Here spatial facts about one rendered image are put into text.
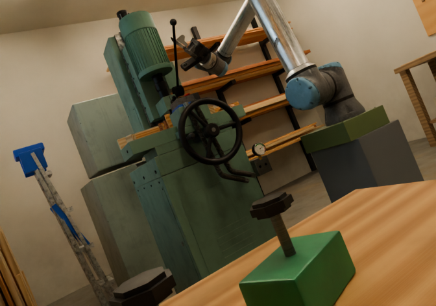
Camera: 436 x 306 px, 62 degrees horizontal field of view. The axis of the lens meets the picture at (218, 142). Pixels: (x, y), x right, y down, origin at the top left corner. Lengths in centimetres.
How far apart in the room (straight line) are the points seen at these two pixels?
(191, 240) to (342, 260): 125
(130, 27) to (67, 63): 256
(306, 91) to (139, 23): 87
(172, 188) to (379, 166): 90
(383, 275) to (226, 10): 518
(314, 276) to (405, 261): 11
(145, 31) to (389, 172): 130
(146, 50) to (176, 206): 76
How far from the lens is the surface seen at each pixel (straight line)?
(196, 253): 164
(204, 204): 164
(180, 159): 163
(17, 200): 402
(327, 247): 40
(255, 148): 173
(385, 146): 175
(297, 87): 162
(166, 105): 179
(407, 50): 474
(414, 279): 40
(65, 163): 407
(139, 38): 186
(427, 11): 458
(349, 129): 164
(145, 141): 160
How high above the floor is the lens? 70
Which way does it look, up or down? 2 degrees up
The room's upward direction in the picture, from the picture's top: 22 degrees counter-clockwise
